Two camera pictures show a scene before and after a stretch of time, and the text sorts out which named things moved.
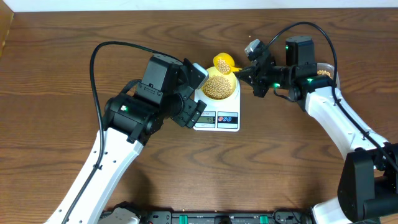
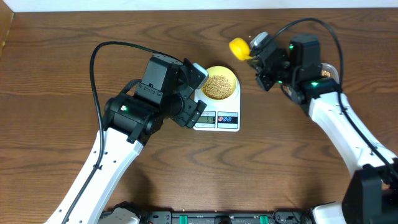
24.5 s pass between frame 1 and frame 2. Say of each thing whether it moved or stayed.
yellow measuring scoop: moved
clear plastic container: stayed
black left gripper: stayed
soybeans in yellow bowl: stayed
